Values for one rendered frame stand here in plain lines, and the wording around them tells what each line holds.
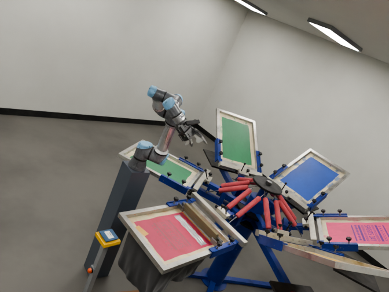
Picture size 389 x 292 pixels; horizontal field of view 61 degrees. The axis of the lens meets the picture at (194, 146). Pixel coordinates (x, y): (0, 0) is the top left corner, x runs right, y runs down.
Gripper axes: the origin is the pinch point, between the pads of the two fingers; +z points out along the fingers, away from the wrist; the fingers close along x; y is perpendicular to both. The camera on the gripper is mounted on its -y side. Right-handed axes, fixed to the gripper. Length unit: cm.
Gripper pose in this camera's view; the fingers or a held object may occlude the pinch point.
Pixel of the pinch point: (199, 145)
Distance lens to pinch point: 206.7
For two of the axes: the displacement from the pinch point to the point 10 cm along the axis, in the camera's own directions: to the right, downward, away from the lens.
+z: 5.3, 7.9, 3.2
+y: -5.8, 6.1, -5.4
